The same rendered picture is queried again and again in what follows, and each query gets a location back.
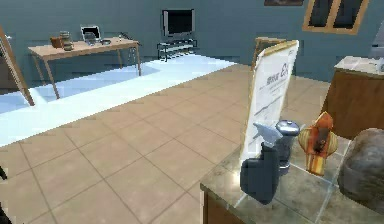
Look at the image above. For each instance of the orange striped vase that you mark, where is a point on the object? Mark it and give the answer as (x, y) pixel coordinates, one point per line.
(318, 143)

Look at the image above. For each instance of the open laptop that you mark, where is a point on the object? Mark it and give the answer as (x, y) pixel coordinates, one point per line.
(90, 33)

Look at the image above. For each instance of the brown box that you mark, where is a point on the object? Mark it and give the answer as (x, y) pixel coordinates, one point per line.
(56, 42)

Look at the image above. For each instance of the black television set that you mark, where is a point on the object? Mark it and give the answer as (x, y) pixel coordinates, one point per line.
(179, 22)

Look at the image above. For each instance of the stone topped wooden counter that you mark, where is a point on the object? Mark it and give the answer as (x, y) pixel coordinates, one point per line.
(283, 196)

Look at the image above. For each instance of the dark framed picture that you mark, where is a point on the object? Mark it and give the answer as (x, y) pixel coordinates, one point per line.
(283, 2)

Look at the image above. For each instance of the white paper sign stand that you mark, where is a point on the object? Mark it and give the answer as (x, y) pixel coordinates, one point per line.
(270, 96)

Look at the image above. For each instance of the small dark bowl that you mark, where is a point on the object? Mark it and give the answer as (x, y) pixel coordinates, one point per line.
(106, 41)

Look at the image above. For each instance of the glass jar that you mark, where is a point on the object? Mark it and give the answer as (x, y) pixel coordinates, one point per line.
(66, 39)

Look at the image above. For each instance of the wooden leaning ladder frame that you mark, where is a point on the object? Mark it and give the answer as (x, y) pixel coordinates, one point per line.
(15, 70)

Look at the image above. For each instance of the brown cabinet pale top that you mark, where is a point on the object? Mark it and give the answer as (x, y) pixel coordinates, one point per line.
(356, 100)

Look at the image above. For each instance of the wooden table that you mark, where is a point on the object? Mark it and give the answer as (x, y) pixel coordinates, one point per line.
(80, 49)

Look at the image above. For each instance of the dark blue spray bottle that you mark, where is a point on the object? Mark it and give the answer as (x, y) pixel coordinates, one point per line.
(261, 171)

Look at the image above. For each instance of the wooden framed window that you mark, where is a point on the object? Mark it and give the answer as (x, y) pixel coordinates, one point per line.
(335, 15)

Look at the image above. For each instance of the grey brown round loaf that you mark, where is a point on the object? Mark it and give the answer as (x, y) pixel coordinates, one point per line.
(365, 168)

